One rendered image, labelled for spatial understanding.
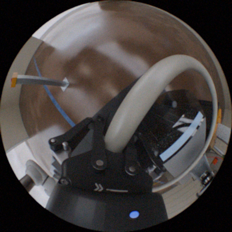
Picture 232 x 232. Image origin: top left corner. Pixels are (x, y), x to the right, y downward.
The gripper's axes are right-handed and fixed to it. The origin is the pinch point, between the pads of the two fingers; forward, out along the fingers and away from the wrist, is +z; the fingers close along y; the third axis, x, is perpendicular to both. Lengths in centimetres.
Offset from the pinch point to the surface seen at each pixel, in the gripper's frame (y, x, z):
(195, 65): 9.4, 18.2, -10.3
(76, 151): -21, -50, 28
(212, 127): 40.6, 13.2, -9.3
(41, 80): -103, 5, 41
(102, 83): -28, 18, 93
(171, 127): 28.0, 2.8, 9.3
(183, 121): 32.8, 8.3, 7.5
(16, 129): -521, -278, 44
